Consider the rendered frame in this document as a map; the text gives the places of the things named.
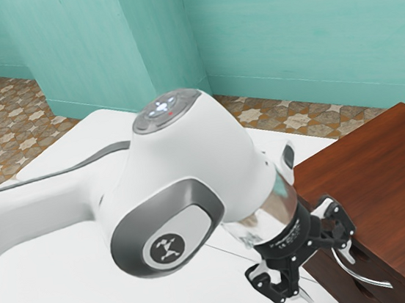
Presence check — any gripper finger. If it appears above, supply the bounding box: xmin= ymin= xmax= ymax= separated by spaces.
xmin=242 ymin=255 xmax=315 ymax=303
xmin=310 ymin=191 xmax=362 ymax=268

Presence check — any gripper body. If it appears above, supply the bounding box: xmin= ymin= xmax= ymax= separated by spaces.
xmin=248 ymin=199 xmax=330 ymax=276

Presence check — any brown wooden drawer cabinet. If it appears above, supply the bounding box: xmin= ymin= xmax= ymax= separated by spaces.
xmin=282 ymin=101 xmax=405 ymax=303

